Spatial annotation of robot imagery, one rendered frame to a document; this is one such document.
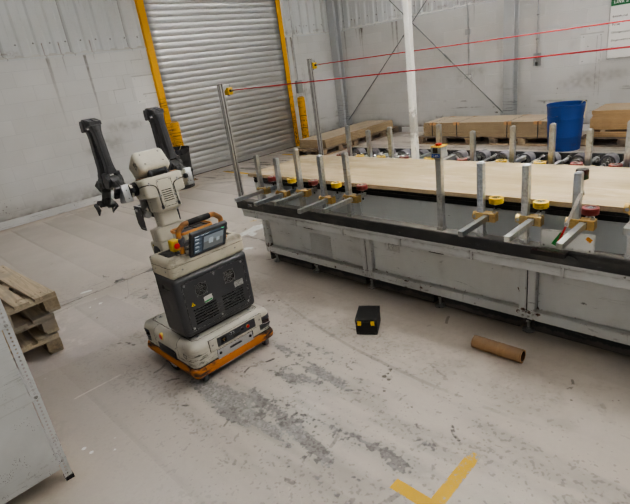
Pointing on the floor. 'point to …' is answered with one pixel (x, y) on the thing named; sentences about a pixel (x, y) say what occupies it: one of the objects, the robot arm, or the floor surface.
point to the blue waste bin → (566, 123)
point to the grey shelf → (10, 410)
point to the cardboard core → (498, 348)
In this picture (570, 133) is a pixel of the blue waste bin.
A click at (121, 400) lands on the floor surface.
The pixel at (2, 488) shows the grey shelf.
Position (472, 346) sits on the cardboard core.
